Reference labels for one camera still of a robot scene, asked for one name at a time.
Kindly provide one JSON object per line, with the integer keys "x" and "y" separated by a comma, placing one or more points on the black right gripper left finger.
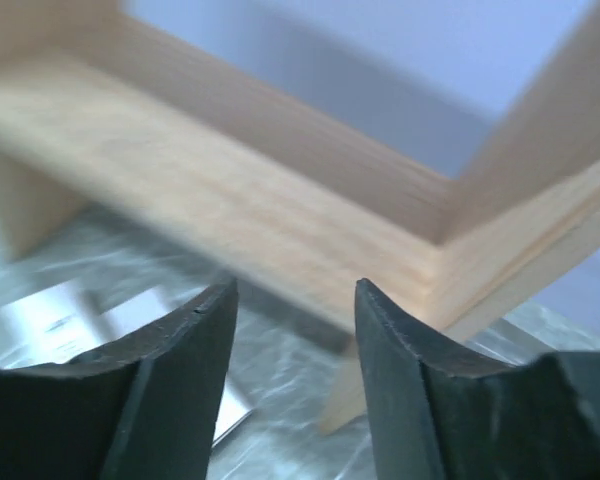
{"x": 141, "y": 407}

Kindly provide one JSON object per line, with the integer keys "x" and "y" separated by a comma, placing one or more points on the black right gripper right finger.
{"x": 440, "y": 410}

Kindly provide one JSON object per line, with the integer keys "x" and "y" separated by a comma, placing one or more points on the light wooden two-tier shelf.
{"x": 96, "y": 105}

